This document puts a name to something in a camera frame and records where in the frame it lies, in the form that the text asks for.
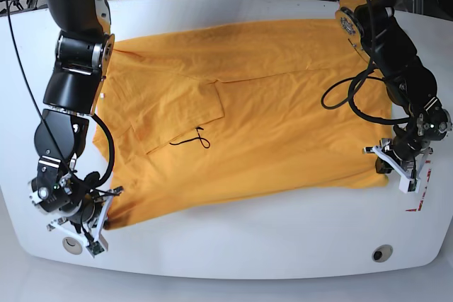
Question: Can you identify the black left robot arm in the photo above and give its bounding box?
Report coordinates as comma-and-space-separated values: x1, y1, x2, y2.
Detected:
336, 0, 452, 193

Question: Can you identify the black string on shirt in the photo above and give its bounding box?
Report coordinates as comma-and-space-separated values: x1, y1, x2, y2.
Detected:
168, 125, 212, 149

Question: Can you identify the left grey table grommet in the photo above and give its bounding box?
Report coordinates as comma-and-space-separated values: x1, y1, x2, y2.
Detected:
62, 237, 83, 255

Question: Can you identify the grey table grommet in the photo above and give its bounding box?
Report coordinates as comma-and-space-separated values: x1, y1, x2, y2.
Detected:
62, 237, 83, 255
372, 245, 393, 263

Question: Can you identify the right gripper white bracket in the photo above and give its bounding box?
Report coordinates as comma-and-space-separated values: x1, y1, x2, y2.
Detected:
28, 155, 125, 259

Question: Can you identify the right grey table grommet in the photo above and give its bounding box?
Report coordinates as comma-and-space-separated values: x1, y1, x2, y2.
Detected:
372, 245, 393, 263

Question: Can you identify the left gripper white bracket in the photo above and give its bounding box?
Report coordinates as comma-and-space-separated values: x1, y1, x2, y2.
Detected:
362, 98, 453, 194

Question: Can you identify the yellow orange T-shirt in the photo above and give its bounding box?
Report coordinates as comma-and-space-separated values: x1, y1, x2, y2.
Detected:
97, 19, 391, 228

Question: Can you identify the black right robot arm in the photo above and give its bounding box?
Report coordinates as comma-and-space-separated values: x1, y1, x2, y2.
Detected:
30, 0, 122, 256

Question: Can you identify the red tape rectangle marking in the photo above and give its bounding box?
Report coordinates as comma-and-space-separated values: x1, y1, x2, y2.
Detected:
406, 160, 433, 213

